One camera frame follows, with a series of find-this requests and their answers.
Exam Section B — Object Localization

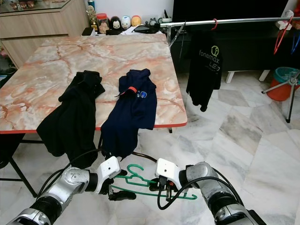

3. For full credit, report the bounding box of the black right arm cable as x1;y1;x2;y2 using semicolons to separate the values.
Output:
157;176;247;210

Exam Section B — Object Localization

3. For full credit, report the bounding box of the marble table red edge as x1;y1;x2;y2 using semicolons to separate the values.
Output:
0;34;188;197

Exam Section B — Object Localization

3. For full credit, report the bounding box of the plain black shirt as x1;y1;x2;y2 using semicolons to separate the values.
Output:
37;70;106;158

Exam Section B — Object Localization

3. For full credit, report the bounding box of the green plastic hanger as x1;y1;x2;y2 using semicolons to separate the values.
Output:
112;164;198;200

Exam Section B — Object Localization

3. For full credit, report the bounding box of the steel clothes rack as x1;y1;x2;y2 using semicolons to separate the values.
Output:
159;16;300;123

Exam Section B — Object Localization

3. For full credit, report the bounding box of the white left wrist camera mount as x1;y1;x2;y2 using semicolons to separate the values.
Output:
96;156;121;184

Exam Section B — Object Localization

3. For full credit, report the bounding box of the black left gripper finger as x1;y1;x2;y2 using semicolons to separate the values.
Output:
110;189;135;201

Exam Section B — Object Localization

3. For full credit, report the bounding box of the blue plastic hanger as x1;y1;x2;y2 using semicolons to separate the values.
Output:
292;28;300;54

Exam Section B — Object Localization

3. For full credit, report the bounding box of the light wooden cabinet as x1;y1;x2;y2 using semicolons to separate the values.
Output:
0;0;90;68

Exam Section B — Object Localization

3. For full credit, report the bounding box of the orange bin with teal bag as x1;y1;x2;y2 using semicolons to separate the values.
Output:
266;67;300;101

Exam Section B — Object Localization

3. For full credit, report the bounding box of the navy blue polo shirt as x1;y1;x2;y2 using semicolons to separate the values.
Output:
101;69;158;158

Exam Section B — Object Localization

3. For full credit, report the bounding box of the black shirt with green logo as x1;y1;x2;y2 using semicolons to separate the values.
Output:
186;30;223;112

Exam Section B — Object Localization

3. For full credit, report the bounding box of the black flat television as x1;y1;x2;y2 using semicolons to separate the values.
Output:
172;0;296;22

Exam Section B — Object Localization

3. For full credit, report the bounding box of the black television console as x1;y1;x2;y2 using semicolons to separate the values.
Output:
169;21;300;74

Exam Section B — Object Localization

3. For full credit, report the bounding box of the black round plush toy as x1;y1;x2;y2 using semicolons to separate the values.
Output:
108;16;120;32

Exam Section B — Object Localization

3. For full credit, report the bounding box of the white round plush toy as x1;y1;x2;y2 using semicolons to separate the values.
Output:
120;15;131;30

